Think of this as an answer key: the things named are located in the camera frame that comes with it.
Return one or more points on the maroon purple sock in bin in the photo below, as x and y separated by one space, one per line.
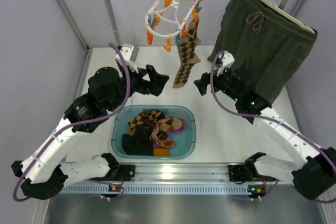
181 128

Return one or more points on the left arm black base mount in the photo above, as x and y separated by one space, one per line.
125 173

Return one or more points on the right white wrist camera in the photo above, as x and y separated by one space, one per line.
224 60

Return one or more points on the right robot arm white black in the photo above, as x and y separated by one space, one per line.
312 168

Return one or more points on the brown yellow argyle sock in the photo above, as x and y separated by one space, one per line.
147 119

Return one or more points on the teal plastic bin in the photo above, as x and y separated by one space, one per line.
184 141

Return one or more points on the brown orange argyle sock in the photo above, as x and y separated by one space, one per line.
160 132

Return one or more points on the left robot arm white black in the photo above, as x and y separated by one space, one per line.
43 175

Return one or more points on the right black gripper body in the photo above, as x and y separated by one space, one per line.
210 83

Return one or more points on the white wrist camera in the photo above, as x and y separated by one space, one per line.
129 53
224 60

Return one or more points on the white clip sock hanger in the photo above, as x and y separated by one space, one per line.
166 19

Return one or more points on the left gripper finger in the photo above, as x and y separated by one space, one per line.
148 70
157 84

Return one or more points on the brown beige argyle sock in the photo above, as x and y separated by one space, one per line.
187 55

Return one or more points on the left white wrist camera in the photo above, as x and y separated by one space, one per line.
129 53

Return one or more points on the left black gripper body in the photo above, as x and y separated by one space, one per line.
148 81

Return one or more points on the olive green shorts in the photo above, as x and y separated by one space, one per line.
268 42

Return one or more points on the black sock in bin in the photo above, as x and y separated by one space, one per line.
133 145

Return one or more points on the aluminium rail frame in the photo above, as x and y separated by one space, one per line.
180 179

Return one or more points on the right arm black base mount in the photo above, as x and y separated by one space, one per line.
246 173

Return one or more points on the maroon orange striped sock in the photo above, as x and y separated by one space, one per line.
160 151

